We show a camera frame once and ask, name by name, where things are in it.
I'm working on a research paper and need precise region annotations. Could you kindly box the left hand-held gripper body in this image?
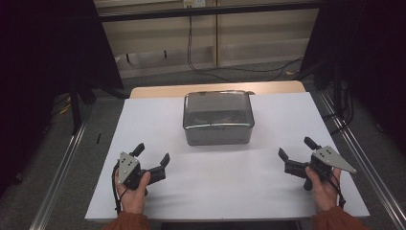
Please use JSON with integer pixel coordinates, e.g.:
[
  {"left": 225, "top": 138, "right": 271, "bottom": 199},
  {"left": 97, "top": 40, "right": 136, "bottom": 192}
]
[{"left": 117, "top": 151, "right": 168, "bottom": 196}]

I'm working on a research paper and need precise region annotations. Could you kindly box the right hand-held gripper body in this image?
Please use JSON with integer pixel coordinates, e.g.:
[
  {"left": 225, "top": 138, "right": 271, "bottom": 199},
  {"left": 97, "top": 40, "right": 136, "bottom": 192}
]
[{"left": 283, "top": 145, "right": 358, "bottom": 192}]

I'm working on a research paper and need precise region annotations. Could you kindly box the person's left hand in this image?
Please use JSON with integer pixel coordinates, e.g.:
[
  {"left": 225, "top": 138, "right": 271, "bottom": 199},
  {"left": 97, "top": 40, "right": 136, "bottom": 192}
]
[{"left": 114, "top": 169, "right": 152, "bottom": 215}]

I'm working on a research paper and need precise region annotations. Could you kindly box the person's right hand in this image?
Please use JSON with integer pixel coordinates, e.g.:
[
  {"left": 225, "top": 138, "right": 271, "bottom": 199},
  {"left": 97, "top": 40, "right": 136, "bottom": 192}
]
[{"left": 304, "top": 166, "right": 343, "bottom": 214}]

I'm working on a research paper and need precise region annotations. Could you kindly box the white table mat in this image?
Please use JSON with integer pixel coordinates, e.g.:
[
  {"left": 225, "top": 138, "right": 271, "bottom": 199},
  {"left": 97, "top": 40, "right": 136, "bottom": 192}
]
[{"left": 83, "top": 92, "right": 371, "bottom": 222}]

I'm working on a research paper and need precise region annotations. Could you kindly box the wooden table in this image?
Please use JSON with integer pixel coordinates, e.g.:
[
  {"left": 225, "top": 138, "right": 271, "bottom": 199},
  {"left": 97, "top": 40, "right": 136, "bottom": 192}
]
[{"left": 129, "top": 80, "right": 307, "bottom": 100}]

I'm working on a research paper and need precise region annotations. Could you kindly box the black metal stand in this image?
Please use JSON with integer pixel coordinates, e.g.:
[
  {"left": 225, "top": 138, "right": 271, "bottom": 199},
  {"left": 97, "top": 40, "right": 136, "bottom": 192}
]
[{"left": 67, "top": 63, "right": 98, "bottom": 136}]

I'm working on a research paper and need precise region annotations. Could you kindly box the black curtain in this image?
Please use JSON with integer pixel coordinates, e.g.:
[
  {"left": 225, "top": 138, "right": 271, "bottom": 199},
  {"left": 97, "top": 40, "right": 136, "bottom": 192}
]
[
  {"left": 0, "top": 0, "right": 124, "bottom": 199},
  {"left": 299, "top": 0, "right": 406, "bottom": 156}
]

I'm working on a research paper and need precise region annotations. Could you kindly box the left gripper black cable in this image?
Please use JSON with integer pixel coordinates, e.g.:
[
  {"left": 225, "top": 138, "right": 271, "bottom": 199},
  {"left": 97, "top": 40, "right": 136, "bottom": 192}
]
[{"left": 110, "top": 163, "right": 129, "bottom": 216}]

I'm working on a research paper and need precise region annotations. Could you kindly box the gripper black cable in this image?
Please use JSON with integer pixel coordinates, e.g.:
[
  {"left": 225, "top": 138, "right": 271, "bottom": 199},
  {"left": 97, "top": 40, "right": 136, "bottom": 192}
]
[
  {"left": 325, "top": 172, "right": 348, "bottom": 211},
  {"left": 110, "top": 163, "right": 129, "bottom": 216}
]

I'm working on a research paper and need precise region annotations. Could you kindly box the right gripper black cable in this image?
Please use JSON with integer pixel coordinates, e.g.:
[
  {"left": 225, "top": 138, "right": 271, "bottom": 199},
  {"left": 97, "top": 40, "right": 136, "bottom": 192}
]
[{"left": 325, "top": 172, "right": 348, "bottom": 211}]

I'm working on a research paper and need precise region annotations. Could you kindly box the metal floor rail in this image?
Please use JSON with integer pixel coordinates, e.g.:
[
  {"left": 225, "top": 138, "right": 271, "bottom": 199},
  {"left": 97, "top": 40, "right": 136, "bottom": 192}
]
[
  {"left": 315, "top": 90, "right": 406, "bottom": 230},
  {"left": 29, "top": 106, "right": 94, "bottom": 230}
]

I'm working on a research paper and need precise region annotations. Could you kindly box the bundle of black stand cables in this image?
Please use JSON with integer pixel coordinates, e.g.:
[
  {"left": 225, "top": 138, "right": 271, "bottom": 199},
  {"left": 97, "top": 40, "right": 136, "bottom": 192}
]
[{"left": 323, "top": 80, "right": 356, "bottom": 137}]

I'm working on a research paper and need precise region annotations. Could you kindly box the black power cable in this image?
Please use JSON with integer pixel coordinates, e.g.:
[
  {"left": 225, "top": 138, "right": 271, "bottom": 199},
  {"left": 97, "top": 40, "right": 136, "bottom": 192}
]
[
  {"left": 186, "top": 14, "right": 290, "bottom": 83},
  {"left": 186, "top": 14, "right": 305, "bottom": 74}
]

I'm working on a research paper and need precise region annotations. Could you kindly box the white wall socket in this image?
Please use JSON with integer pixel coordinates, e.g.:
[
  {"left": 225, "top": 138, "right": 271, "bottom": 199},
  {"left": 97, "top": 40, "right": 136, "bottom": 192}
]
[{"left": 183, "top": 0, "right": 207, "bottom": 9}]

